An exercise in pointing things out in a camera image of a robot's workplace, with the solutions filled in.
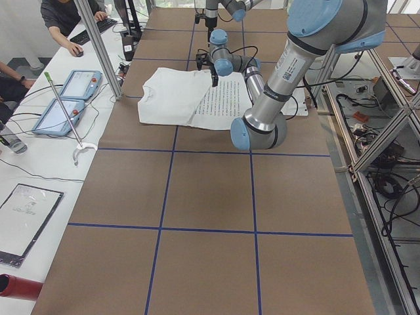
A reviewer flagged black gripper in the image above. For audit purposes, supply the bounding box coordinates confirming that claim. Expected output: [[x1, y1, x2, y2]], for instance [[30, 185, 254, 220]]
[[209, 64, 219, 87], [205, 16, 217, 46]]

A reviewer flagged clear water bottle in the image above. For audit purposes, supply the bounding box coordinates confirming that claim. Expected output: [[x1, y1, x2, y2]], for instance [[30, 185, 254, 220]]
[[1, 122, 28, 154]]

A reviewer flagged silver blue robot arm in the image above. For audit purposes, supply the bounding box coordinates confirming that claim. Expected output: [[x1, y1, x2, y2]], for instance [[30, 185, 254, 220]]
[[204, 0, 387, 151], [195, 0, 262, 41]]

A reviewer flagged grabber stick with green handle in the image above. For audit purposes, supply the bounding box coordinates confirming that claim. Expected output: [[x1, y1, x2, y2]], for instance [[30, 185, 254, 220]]
[[44, 72, 98, 166]]

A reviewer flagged red cylinder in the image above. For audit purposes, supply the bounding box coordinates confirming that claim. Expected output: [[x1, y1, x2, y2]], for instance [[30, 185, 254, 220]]
[[1, 274, 43, 301]]

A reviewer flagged seated person in black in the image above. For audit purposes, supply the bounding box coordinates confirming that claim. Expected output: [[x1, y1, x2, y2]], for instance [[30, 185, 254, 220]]
[[39, 0, 109, 56]]

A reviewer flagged black keyboard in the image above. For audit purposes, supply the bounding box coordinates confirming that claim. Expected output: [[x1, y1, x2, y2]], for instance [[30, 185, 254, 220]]
[[69, 18, 118, 46]]

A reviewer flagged aluminium truss frame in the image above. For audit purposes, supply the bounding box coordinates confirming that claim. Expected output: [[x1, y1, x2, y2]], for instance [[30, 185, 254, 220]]
[[314, 19, 420, 315]]

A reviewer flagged lower blue teach pendant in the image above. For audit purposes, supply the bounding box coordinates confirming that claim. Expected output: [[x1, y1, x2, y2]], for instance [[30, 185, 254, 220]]
[[32, 98, 85, 137]]

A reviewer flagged upper blue teach pendant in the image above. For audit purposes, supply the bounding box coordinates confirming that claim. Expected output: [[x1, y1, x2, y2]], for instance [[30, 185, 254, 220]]
[[59, 70, 102, 101]]

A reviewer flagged blue teach pendant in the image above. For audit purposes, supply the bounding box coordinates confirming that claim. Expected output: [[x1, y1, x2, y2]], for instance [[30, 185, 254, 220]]
[[59, 70, 102, 101], [32, 98, 85, 137]]

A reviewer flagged aluminium frame post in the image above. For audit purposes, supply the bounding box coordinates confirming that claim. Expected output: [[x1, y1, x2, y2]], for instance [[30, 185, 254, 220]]
[[75, 0, 123, 100]]

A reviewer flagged black framed paper sheet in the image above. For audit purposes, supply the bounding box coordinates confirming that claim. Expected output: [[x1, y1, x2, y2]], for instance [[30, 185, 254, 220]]
[[1, 184, 64, 268]]

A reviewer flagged white long-sleeve printed shirt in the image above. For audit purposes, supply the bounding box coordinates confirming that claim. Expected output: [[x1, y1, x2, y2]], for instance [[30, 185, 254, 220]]
[[138, 68, 251, 131]]

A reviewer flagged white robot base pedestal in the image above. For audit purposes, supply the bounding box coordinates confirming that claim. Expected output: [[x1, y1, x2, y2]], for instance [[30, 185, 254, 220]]
[[282, 88, 308, 116]]

